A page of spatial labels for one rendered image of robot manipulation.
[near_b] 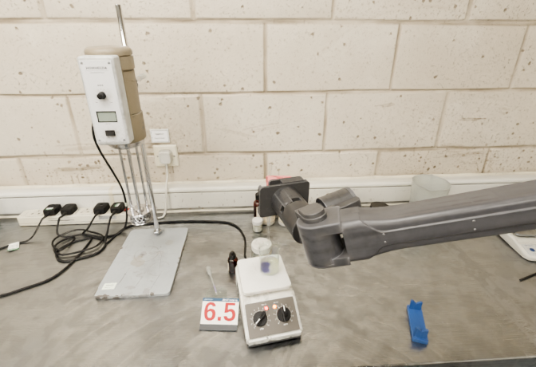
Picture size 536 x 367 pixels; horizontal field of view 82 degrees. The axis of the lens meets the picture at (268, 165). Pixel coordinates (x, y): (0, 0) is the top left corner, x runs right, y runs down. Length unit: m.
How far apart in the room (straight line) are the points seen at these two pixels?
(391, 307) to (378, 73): 0.75
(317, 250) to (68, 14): 1.03
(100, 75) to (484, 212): 0.74
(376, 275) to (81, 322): 0.78
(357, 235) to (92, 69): 0.63
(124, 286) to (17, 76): 0.77
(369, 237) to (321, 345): 0.42
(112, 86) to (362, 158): 0.90
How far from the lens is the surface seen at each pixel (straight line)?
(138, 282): 0.98
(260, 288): 0.79
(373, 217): 0.45
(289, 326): 0.79
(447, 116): 1.35
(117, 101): 0.78
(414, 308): 0.93
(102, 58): 0.78
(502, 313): 1.04
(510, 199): 0.47
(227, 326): 0.84
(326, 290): 0.92
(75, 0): 1.21
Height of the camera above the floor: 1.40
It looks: 24 degrees down
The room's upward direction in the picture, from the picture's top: straight up
